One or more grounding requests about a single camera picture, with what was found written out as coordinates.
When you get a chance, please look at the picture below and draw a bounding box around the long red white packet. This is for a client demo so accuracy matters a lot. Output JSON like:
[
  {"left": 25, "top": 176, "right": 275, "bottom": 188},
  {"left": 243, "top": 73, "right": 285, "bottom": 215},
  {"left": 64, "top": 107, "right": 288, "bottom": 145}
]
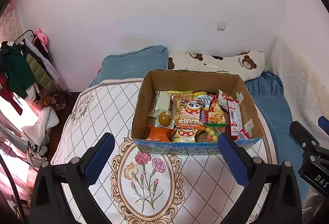
[{"left": 227, "top": 99, "right": 243, "bottom": 137}]

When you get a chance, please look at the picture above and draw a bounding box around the green candy bag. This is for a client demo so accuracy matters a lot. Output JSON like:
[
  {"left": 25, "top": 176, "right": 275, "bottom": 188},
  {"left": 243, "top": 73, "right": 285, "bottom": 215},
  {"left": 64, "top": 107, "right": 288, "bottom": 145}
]
[{"left": 205, "top": 123, "right": 227, "bottom": 143}]

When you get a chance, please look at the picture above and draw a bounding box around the instant noodle packet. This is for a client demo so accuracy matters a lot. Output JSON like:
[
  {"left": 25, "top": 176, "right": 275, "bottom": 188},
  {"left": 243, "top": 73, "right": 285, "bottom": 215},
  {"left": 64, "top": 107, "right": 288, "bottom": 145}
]
[{"left": 192, "top": 91, "right": 226, "bottom": 124}]

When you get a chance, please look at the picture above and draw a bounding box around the cranberry oat cookie packet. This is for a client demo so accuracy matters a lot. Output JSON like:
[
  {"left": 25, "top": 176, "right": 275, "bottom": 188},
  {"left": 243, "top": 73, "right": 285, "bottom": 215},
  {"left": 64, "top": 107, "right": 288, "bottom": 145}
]
[{"left": 218, "top": 89, "right": 233, "bottom": 112}]

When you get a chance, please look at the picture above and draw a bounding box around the orange panda sunflower seed bag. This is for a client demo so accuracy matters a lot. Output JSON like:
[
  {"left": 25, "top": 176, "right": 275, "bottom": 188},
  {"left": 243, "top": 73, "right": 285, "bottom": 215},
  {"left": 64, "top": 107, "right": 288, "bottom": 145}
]
[{"left": 176, "top": 100, "right": 205, "bottom": 130}]

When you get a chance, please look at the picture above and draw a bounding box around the orange foil snack bag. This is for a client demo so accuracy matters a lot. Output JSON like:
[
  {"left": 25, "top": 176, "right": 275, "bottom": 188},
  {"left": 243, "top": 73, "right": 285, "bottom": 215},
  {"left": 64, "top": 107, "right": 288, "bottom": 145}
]
[{"left": 147, "top": 126, "right": 176, "bottom": 142}]

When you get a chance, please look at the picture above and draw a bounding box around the braised egg clear packet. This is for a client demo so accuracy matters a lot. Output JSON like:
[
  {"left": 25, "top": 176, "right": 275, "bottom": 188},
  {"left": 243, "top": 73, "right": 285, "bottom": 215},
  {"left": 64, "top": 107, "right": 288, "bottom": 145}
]
[{"left": 155, "top": 109, "right": 175, "bottom": 129}]

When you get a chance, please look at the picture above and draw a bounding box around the white cake packet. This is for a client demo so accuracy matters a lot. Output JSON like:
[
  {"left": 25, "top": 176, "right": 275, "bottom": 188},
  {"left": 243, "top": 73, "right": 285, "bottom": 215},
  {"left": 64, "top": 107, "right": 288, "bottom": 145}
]
[{"left": 150, "top": 91, "right": 171, "bottom": 114}]

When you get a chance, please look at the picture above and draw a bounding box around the yellow biscuit bag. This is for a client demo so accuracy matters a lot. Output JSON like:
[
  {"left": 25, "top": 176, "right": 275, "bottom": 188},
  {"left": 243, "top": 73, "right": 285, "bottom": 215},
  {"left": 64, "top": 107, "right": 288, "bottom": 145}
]
[{"left": 168, "top": 90, "right": 192, "bottom": 123}]

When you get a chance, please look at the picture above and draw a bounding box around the small red snack packet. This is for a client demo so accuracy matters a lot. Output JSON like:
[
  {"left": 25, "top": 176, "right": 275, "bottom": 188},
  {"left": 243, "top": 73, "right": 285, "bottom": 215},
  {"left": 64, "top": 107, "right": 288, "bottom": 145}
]
[{"left": 236, "top": 129, "right": 250, "bottom": 141}]

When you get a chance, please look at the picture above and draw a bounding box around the yellow panda snack bag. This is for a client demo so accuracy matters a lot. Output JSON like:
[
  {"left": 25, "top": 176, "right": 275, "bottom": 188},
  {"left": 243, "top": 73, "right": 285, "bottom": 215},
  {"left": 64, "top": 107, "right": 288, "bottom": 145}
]
[{"left": 172, "top": 128, "right": 200, "bottom": 143}]

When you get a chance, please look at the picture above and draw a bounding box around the white diamond pattern mat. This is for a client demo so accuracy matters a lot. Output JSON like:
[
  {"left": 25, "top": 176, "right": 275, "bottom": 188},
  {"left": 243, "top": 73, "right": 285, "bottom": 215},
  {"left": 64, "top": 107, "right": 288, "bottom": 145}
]
[{"left": 50, "top": 77, "right": 278, "bottom": 224}]

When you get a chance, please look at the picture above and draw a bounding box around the white cloth pile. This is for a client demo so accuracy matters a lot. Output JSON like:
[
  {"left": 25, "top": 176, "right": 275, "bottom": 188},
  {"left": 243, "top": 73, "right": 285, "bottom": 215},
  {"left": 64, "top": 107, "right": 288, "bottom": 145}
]
[{"left": 21, "top": 107, "right": 59, "bottom": 168}]

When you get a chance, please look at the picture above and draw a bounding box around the cardboard milk box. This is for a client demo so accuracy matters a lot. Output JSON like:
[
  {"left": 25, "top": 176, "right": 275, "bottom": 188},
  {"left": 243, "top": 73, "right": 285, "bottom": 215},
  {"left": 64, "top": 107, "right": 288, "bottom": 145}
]
[{"left": 132, "top": 70, "right": 264, "bottom": 154}]

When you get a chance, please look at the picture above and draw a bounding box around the bear print pillow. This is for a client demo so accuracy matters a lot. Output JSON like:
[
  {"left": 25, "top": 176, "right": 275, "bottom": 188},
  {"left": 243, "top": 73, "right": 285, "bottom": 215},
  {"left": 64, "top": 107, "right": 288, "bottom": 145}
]
[{"left": 168, "top": 50, "right": 265, "bottom": 82}]

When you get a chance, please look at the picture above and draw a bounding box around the white remote control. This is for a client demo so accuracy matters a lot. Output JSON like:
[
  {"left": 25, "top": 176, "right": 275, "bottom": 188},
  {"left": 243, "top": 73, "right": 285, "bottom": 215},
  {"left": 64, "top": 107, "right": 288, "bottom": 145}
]
[{"left": 202, "top": 63, "right": 219, "bottom": 70}]

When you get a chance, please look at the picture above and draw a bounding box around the teal blue pillow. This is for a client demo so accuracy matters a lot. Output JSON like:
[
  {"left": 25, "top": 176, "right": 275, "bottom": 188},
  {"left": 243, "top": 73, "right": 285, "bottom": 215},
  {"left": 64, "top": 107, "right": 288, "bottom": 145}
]
[{"left": 90, "top": 45, "right": 168, "bottom": 87}]

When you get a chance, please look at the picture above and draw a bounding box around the clothes rack with garments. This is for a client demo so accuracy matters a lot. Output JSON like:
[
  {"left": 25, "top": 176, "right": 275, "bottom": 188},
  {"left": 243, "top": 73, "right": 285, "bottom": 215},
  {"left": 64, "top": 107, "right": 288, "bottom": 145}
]
[{"left": 1, "top": 29, "right": 65, "bottom": 115}]

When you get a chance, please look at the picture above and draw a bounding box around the white wall switch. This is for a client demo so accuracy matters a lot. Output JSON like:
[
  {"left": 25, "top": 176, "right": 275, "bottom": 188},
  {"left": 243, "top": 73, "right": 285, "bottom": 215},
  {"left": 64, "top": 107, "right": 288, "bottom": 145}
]
[{"left": 216, "top": 22, "right": 226, "bottom": 31}]

